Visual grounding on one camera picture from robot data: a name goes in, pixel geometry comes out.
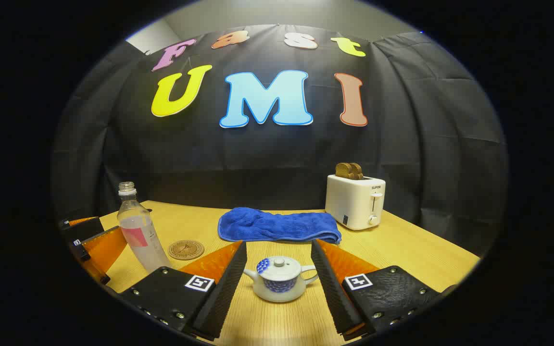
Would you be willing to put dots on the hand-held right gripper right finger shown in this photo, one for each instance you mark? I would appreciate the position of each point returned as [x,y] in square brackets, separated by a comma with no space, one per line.
[337,293]

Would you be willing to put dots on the blue towel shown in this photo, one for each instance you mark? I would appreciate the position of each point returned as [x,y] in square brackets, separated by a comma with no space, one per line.
[277,226]

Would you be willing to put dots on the white toaster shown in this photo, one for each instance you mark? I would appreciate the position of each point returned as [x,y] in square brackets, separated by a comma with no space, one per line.
[354,202]

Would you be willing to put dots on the round wooden coaster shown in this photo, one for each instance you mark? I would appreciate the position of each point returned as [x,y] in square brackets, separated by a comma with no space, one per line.
[186,250]

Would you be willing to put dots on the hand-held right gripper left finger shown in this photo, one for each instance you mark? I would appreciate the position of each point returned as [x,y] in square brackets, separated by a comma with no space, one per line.
[219,293]

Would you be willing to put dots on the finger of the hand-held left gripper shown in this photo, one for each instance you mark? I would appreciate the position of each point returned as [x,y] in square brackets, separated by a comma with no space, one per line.
[106,250]
[84,229]

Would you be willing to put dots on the clear plastic water bottle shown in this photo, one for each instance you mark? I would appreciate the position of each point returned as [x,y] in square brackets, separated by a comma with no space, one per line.
[140,230]

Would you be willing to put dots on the black backdrop cloth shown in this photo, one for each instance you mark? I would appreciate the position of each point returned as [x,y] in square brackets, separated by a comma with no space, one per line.
[282,154]

